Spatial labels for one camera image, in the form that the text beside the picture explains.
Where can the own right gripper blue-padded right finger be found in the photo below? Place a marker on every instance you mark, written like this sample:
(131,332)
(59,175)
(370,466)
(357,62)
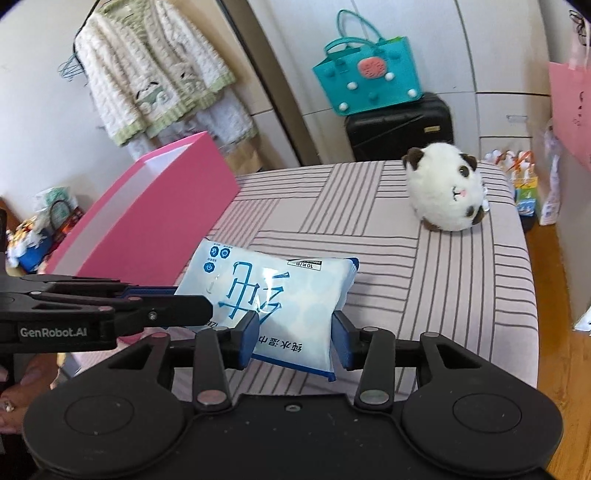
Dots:
(370,350)

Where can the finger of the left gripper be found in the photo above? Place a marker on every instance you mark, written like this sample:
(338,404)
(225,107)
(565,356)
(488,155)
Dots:
(147,291)
(163,311)

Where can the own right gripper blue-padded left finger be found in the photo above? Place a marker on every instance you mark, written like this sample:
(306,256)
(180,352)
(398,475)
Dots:
(215,350)

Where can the blue wet wipes pack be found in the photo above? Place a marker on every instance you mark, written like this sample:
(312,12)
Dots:
(294,298)

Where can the person's left hand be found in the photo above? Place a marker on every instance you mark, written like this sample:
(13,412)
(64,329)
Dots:
(39,375)

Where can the pink storage box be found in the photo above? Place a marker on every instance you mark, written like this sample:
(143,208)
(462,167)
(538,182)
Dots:
(146,226)

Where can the blue flower bouquet box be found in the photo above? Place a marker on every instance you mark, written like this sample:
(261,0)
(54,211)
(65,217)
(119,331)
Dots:
(28,245)

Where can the round panda plush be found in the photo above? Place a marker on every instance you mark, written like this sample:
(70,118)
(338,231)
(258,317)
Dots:
(446,189)

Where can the white lace garment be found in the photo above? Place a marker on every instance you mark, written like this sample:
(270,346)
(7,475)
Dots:
(227,122)

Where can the black suitcase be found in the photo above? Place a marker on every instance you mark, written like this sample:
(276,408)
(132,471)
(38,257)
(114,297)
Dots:
(388,133)

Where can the cream knit cardigan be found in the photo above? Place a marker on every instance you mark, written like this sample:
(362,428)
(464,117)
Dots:
(147,66)

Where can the white plastic bag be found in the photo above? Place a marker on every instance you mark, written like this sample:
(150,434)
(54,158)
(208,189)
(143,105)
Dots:
(549,191)

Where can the colourful gift boxes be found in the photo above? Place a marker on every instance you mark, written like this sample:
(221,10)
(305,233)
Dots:
(519,168)

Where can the teal felt handbag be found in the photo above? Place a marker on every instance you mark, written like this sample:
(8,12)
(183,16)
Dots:
(360,75)

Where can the pink paper bag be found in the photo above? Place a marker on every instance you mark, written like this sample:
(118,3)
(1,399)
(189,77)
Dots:
(570,95)

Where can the dark wire basket bag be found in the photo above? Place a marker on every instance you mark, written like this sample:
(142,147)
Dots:
(63,217)

